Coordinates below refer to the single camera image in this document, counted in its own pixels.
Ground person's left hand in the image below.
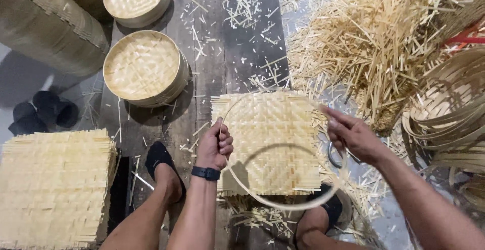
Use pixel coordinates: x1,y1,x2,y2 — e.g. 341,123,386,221
194,117,234,172

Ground person's right hand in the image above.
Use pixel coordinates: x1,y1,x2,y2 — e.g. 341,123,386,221
318,104,384,166

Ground thin bamboo hoop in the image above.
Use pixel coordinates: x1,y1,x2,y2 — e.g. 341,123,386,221
217,91,348,211

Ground black wristband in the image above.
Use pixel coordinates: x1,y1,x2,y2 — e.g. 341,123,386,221
190,165,221,182

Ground metal scissors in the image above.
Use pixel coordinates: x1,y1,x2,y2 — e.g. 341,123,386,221
327,141,363,169

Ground person's black left shoe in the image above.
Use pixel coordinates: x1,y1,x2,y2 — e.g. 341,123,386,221
145,141,187,201

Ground person's black shoe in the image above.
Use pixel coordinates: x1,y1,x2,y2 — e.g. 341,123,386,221
145,141,187,201
305,184,354,235

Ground square woven bamboo mat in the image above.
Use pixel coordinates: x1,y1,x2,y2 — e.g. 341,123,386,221
210,90,331,198

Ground person's black right shoe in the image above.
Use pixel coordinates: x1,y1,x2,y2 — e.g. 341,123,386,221
305,184,354,235

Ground person's left leg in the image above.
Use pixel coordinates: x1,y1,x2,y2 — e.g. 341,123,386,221
99,162,183,250

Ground person's leg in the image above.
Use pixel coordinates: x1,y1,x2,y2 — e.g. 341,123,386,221
295,205,374,250
99,162,183,250

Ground heap of bamboo offcuts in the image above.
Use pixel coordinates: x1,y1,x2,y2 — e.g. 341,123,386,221
280,0,485,137

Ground pile of bamboo strip hoops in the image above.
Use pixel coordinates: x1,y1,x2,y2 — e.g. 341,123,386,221
402,45,485,213

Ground person's right leg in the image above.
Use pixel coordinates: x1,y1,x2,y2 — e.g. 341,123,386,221
295,205,374,250

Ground round bamboo tray stack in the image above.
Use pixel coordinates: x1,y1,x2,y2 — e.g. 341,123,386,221
102,30,191,108

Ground red plastic item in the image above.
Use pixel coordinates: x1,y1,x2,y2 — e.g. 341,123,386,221
441,19,485,52

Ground stack of woven bamboo mats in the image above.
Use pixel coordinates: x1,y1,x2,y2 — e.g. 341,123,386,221
0,128,118,250

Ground pair of black sandals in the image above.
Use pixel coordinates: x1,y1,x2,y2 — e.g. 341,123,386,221
8,90,79,136

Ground large rolled woven bamboo sheet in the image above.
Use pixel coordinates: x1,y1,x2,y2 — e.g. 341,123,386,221
0,0,114,77

